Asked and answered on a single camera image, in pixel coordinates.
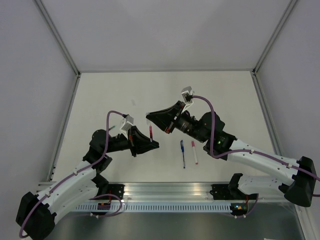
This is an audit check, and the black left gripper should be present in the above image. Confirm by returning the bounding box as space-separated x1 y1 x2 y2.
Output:
104 125 160 157

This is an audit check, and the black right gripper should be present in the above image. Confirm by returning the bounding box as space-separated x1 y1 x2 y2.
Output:
146 100 207 143

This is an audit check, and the red pink pen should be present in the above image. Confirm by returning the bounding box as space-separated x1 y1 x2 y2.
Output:
149 125 153 142

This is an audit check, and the blue ballpoint pen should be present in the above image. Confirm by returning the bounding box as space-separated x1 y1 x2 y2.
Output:
180 140 186 169

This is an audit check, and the white acrylic marker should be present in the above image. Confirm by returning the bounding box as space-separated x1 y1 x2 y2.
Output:
191 145 199 165

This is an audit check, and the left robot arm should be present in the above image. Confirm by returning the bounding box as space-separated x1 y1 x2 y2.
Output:
15 125 160 240

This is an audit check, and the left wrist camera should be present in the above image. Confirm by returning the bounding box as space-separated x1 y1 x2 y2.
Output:
119 114 134 138

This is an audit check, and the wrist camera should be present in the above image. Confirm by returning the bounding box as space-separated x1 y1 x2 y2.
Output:
181 86 194 113
119 114 134 138

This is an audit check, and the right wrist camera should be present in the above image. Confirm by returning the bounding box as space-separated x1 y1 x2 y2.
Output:
181 86 194 113

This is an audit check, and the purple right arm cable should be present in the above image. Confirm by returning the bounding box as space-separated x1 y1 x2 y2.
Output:
189 94 320 182

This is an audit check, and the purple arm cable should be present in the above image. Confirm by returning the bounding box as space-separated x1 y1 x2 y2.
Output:
18 110 127 238
189 94 320 182

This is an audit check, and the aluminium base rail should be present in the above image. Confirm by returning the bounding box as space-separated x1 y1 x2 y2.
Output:
37 181 236 202

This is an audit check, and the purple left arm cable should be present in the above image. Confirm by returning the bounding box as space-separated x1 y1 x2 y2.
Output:
18 110 127 238

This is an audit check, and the white slotted cable duct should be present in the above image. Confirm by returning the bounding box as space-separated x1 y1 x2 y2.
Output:
73 201 232 213

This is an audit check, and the left aluminium frame post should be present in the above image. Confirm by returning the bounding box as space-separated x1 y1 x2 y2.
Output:
32 0 81 77

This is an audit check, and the aluminium frame post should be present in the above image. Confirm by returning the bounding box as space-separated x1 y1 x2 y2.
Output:
32 0 81 77
251 0 301 76

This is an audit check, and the right aluminium frame post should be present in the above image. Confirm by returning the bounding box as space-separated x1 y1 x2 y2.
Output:
251 0 301 76

